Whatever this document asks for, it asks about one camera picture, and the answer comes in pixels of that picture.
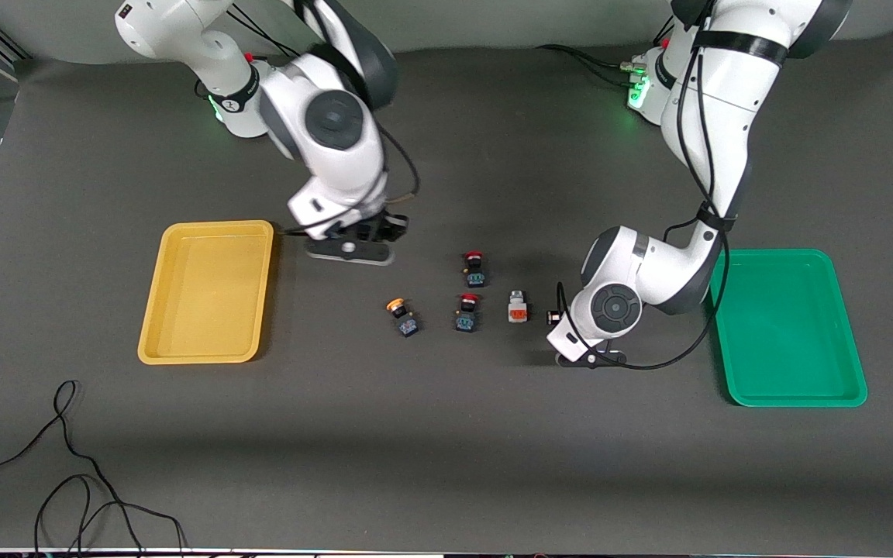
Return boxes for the dark grey table mat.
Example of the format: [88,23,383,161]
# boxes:
[0,35,893,556]

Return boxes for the thin black loose cable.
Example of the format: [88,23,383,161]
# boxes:
[0,380,188,556]

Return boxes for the green plastic tray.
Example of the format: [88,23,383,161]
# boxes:
[706,248,868,408]

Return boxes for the yellow push button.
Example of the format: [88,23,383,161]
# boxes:
[386,298,421,338]

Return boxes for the black left arm base cables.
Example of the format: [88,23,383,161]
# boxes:
[536,17,678,86]

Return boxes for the yellow plastic tray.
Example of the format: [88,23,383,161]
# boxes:
[137,220,274,365]

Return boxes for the black arm base cables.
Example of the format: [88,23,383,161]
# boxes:
[536,17,678,86]
[195,4,305,99]

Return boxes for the black right arm base cables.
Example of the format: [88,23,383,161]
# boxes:
[195,4,305,99]

